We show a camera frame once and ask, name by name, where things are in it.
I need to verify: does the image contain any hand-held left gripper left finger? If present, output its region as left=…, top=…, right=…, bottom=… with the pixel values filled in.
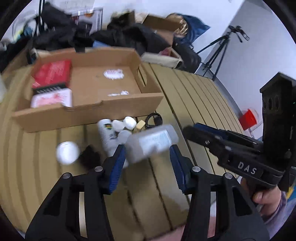
left=25, top=144, right=127, bottom=241

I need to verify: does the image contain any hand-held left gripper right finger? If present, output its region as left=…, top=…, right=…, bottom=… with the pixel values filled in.
left=169, top=144, right=270, bottom=241

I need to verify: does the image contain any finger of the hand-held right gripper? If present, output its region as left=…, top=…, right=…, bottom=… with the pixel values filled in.
left=183, top=126, right=232, bottom=163
left=194, top=123, right=263, bottom=149

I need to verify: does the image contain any white plastic bottle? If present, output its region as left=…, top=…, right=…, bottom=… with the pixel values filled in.
left=97, top=119, right=129, bottom=167

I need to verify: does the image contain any translucent plastic box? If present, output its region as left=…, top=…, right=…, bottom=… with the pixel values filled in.
left=125, top=124, right=179, bottom=163

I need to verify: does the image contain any black cable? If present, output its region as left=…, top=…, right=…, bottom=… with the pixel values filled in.
left=145, top=113, right=163, bottom=128

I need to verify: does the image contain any shallow cardboard tray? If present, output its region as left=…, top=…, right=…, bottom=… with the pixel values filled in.
left=12, top=47, right=164, bottom=133

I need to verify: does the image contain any person's right hand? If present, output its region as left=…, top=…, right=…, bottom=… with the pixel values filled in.
left=240, top=178, right=281, bottom=205

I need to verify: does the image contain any red cup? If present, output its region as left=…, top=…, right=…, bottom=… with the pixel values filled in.
left=239, top=109, right=259, bottom=131

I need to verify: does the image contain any small black object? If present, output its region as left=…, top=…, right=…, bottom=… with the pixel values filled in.
left=80, top=145, right=101, bottom=167

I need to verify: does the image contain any slatted folding table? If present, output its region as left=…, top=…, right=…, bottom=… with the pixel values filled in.
left=0, top=61, right=245, bottom=240

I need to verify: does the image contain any white bottle cap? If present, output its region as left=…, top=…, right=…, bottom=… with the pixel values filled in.
left=124, top=116, right=137, bottom=130
left=112, top=120, right=125, bottom=132

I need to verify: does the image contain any white round cap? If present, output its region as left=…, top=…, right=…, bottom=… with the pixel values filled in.
left=56, top=141, right=80, bottom=165

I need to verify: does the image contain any black backpack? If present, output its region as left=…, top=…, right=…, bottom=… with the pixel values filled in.
left=173, top=43, right=201, bottom=72

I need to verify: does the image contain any beige canvas bag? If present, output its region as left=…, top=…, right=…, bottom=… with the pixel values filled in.
left=141, top=52, right=183, bottom=69

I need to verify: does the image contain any white and red tin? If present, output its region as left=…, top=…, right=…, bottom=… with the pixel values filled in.
left=31, top=88, right=73, bottom=108

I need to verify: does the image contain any blue fabric bag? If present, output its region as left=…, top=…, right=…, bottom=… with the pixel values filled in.
left=179, top=15, right=211, bottom=43

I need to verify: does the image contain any open cardboard box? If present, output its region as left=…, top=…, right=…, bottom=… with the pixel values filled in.
left=142, top=15, right=183, bottom=54

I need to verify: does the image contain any red box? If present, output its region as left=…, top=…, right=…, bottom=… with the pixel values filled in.
left=32, top=60, right=72, bottom=88

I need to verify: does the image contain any black jacket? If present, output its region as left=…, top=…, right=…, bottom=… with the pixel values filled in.
left=91, top=23, right=170, bottom=56

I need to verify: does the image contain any large cardboard box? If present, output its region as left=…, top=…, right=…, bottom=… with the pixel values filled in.
left=1, top=47, right=43, bottom=75

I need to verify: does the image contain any printed product box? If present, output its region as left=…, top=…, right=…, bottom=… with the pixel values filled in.
left=72, top=8, right=103, bottom=32

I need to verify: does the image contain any pile of black clothing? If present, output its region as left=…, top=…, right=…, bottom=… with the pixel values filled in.
left=35, top=2, right=93, bottom=52

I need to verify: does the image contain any black camera tripod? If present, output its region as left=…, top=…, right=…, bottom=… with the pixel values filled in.
left=196, top=25, right=250, bottom=81

